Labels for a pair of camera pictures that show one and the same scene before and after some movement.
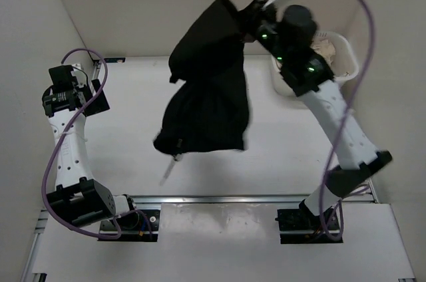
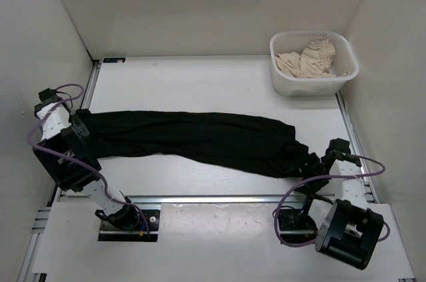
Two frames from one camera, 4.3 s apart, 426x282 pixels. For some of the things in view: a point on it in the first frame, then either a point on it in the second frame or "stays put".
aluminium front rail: x=218 y=200 stays put
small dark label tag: x=114 y=60 stays put
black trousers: x=208 y=111 to x=244 y=144
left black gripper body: x=98 y=105 to x=79 y=126
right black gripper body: x=259 y=24 to x=313 y=168
